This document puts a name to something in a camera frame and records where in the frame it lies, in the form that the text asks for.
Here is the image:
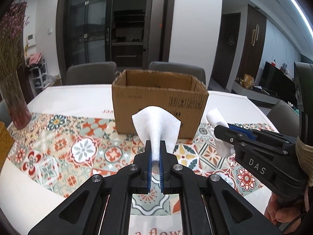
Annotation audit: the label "grey chair far left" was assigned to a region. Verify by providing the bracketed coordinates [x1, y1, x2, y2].
[65, 61, 117, 85]

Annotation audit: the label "white tv console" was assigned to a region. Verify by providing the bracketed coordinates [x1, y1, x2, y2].
[232, 82, 280, 106]

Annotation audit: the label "glass sliding door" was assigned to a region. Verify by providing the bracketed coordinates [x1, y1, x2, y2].
[66, 0, 115, 69]

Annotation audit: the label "brown cardboard box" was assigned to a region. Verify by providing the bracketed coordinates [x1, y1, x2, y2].
[111, 69, 210, 139]

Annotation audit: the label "white cloth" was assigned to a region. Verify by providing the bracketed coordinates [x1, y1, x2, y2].
[132, 106, 181, 161]

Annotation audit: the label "grey chair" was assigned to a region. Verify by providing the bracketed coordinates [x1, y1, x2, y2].
[0, 100, 12, 128]
[65, 61, 117, 85]
[267, 100, 299, 137]
[148, 61, 206, 85]

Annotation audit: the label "woven tissue box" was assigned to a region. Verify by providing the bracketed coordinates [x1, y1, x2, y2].
[0, 121, 15, 168]

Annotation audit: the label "glass vase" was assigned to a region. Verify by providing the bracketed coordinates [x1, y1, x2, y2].
[1, 72, 32, 130]

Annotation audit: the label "white shoe rack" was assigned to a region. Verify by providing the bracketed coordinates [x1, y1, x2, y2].
[30, 60, 53, 90]

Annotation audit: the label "grey chair right side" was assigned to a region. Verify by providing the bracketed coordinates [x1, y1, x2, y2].
[267, 100, 299, 137]

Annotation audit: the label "grey chair left side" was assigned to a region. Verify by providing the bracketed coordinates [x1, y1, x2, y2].
[0, 100, 12, 128]

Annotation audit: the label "white sock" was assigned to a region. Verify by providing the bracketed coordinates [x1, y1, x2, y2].
[206, 108, 235, 158]

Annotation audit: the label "right hand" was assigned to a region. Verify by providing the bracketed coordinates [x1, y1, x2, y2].
[264, 193, 303, 224]

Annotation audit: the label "grey chair far right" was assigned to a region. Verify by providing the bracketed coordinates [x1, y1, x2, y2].
[148, 61, 206, 85]

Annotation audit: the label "black television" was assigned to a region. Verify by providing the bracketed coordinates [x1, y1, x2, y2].
[259, 62, 297, 105]

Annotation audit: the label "dried purple flowers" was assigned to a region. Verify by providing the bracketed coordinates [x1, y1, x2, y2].
[1, 1, 29, 80]

